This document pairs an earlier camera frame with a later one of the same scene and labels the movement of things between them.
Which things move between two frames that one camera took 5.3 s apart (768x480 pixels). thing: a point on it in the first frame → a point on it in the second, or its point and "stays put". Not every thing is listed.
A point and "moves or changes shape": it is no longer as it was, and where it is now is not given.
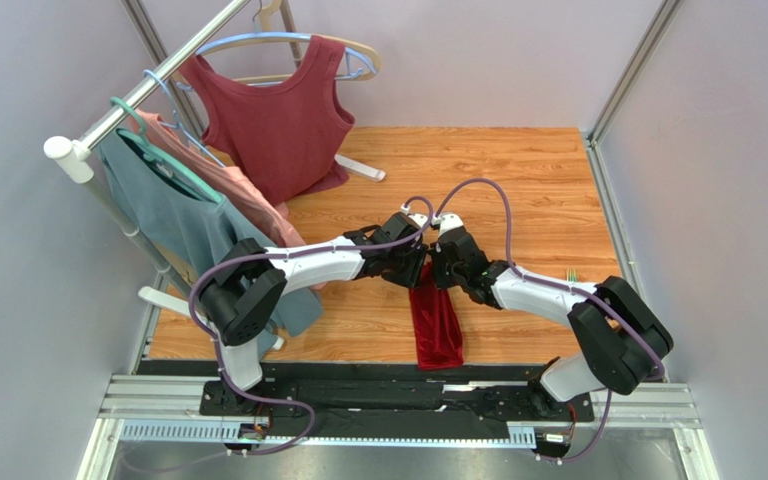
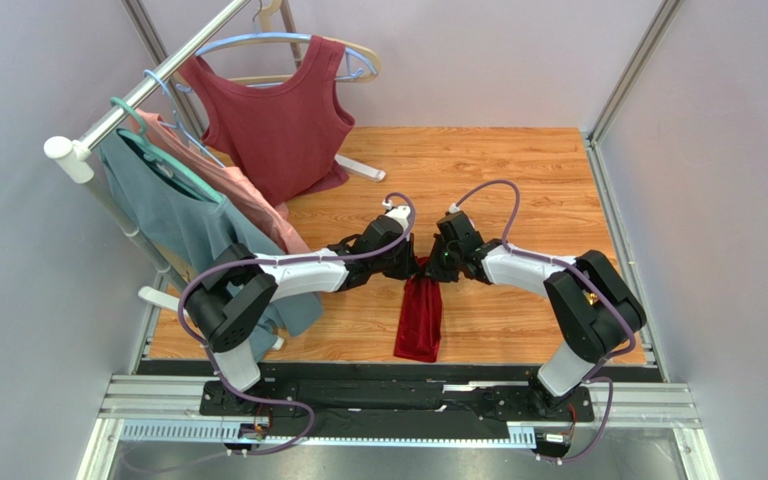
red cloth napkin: (437, 323) moves or changes shape
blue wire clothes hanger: (177, 123) stays put
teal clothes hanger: (159, 156) stays put
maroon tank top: (287, 139) stays put
